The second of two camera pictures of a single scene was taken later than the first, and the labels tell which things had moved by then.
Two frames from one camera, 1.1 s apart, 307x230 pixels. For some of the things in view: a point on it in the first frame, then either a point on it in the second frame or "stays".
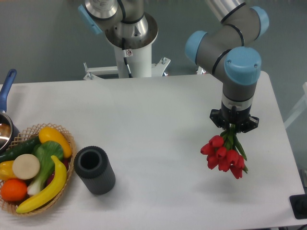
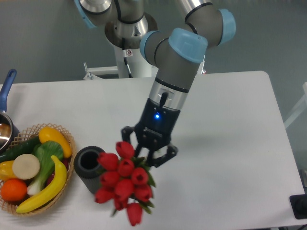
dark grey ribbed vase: (91, 164) stays
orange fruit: (13, 189) stays
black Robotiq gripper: (241, 119) to (154, 129)
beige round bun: (26, 166) stays
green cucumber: (25, 147) stays
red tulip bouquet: (225, 151) to (125, 182)
